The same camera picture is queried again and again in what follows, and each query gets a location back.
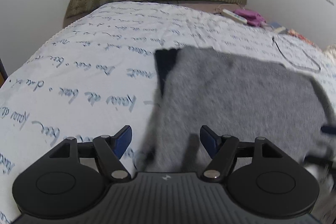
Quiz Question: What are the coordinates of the grey navy knit sweater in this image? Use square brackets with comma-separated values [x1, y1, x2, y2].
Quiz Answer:
[135, 47, 335, 172]

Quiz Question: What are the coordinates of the white script-print bed sheet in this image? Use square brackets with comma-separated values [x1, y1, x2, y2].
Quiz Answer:
[1, 2, 335, 223]

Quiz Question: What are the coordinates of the cream crumpled cloth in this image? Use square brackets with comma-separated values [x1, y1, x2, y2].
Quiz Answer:
[323, 44, 336, 64]

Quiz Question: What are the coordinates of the purple cloth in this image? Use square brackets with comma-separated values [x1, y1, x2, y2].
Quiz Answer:
[234, 9, 266, 27]

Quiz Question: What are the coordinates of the colourful book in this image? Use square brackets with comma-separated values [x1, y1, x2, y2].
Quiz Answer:
[287, 29, 317, 48]

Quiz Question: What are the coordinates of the black cable on bed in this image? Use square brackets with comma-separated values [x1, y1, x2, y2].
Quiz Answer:
[272, 35, 321, 73]

